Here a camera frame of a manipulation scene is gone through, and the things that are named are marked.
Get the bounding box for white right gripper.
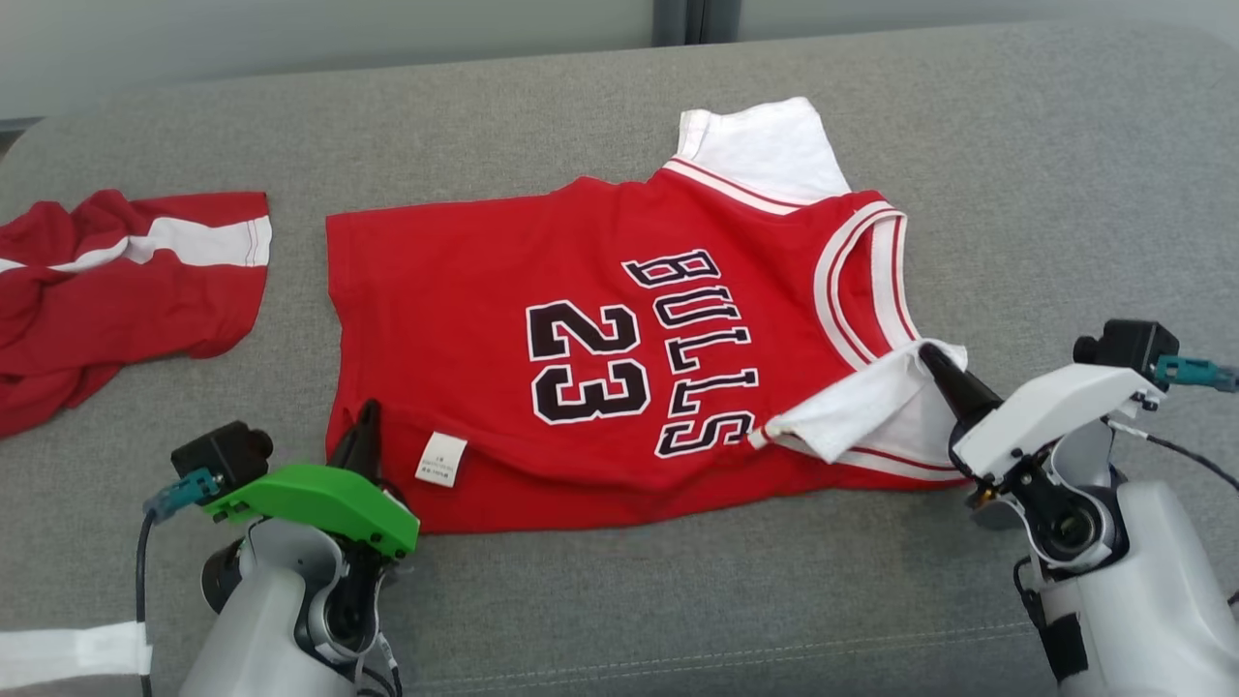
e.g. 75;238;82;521
918;343;1167;485

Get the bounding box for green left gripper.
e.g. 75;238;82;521
205;399;422;562

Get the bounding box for red Bulls basketball jersey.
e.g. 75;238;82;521
324;95;974;535

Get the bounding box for red shorts with white stripe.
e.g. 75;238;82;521
0;189;274;439

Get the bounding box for left camera cable teal plug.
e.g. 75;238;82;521
136;469;222;697

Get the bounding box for camera cable teal plug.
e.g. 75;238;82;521
136;469;222;697
1154;355;1239;394

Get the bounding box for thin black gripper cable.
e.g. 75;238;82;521
353;634;404;697
1103;416;1239;492

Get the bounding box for right camera cable teal plug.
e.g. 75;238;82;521
1154;355;1239;394

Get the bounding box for white fabric strap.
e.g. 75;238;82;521
0;621;154;690

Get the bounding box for grey partition post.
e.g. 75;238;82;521
651;0;690;47
699;0;744;45

